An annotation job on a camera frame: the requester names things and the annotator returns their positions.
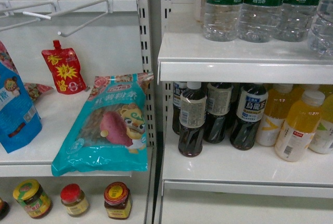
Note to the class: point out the white water shelf board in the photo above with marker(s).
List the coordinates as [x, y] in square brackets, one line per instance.
[185, 55]

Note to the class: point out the white tea shelf board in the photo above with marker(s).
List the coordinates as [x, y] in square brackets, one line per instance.
[222, 168]

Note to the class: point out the water bottle shelf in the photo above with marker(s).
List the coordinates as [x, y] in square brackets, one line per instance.
[220, 21]
[295, 20]
[258, 20]
[320, 34]

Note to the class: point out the white slotted shelf upright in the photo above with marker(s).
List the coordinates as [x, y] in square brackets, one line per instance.
[145, 42]

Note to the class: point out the white left shelf board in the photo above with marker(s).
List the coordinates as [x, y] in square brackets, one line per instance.
[58, 113]

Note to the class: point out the oolong tea bottle rear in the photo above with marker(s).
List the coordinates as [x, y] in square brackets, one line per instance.
[178, 88]

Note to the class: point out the oolong tea bottle front left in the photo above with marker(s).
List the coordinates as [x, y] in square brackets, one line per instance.
[192, 119]

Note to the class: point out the oolong tea bottle middle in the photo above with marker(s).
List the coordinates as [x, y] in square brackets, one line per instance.
[218, 105]

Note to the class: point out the teal sweet potato noodle bag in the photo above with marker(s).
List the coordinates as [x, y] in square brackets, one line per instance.
[109, 133]

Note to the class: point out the oolong tea bottle blue label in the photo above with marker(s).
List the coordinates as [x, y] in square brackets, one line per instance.
[250, 108]

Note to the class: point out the red sauce pouch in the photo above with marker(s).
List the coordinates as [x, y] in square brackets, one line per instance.
[65, 68]

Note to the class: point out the red yellow lid jar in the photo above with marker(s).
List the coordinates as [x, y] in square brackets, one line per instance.
[117, 201]

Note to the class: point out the orange vitamin drink rear left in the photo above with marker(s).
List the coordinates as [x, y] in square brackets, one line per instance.
[276, 110]

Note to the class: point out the orange vitamin drink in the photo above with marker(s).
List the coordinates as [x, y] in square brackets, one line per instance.
[276, 110]
[300, 126]

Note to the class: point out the floral snack bag corner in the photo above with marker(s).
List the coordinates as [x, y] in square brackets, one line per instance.
[35, 90]

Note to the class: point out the red lid sauce jar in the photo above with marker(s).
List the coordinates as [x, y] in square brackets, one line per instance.
[74, 200]

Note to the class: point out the orange vitamin drink front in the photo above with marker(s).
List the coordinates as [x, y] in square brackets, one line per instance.
[300, 126]

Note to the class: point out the blue snack bag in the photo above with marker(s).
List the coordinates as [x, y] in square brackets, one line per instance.
[20, 121]

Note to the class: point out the yellow vitamin drink right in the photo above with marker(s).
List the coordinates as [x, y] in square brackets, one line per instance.
[322, 141]

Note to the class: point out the yellow lid sauce jar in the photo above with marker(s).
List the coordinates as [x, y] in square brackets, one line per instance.
[31, 196]

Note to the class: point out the white wire display hook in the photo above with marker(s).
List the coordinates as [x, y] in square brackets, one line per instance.
[37, 10]
[75, 19]

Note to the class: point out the white wire display hook lower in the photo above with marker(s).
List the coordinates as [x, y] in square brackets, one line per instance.
[37, 10]

